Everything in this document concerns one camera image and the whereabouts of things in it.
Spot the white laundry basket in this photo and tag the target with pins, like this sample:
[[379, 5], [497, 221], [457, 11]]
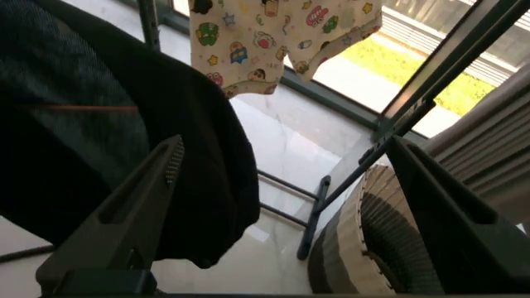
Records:
[[343, 248]]

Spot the black garment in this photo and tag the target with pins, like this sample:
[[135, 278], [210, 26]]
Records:
[[186, 124]]

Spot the window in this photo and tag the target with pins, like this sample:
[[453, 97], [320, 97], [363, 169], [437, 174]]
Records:
[[455, 45]]

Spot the beige curtain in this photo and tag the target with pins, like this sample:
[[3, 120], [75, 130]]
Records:
[[488, 136]]

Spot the pink clothes hanger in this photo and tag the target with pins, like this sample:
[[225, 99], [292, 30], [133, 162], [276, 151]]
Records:
[[83, 108]]

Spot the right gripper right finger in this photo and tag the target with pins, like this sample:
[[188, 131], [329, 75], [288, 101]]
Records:
[[463, 236]]

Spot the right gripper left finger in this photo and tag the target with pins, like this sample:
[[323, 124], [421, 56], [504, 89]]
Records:
[[120, 232]]

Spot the cream printed garment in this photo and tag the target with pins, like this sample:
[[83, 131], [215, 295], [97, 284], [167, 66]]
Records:
[[248, 41]]

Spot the black clothes rack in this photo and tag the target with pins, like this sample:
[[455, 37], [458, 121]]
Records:
[[313, 219]]

